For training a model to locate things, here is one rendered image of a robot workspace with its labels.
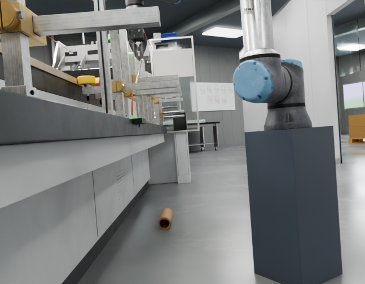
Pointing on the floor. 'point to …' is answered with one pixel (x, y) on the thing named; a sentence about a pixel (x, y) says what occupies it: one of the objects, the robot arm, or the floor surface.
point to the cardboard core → (165, 218)
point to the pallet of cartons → (360, 128)
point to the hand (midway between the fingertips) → (139, 58)
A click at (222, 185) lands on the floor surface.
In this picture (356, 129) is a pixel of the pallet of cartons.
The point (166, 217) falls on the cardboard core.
